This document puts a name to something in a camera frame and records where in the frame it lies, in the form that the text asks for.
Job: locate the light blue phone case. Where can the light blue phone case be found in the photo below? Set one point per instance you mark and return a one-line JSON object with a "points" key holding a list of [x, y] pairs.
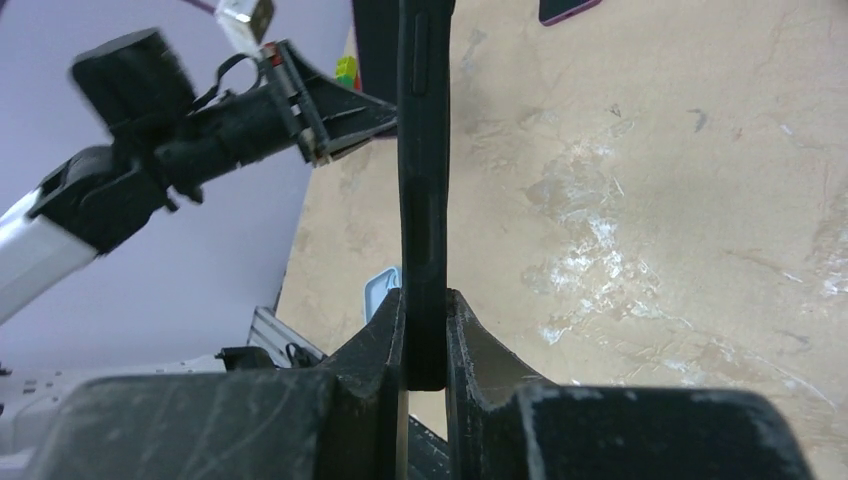
{"points": [[377, 288]]}

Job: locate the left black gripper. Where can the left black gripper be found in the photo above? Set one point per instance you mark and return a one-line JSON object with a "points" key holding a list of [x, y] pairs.
{"points": [[291, 103]]}

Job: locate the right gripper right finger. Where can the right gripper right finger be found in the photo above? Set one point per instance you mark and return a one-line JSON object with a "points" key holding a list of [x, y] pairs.
{"points": [[507, 421]]}

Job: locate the aluminium frame rail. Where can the aluminium frame rail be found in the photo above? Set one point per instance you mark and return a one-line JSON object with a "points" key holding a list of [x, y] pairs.
{"points": [[286, 348]]}

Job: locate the black phone from case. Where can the black phone from case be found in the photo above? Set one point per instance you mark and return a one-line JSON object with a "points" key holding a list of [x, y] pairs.
{"points": [[551, 12]]}

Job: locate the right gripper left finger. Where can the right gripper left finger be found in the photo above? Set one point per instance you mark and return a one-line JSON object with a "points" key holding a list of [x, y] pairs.
{"points": [[342, 419]]}

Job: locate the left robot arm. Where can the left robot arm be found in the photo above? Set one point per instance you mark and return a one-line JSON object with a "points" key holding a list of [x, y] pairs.
{"points": [[168, 141]]}

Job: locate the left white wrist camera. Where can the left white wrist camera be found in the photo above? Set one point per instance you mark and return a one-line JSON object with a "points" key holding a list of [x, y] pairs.
{"points": [[245, 23]]}

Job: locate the colourful toy brick car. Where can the colourful toy brick car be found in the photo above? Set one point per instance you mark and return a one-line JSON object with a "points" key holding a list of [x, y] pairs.
{"points": [[347, 72]]}

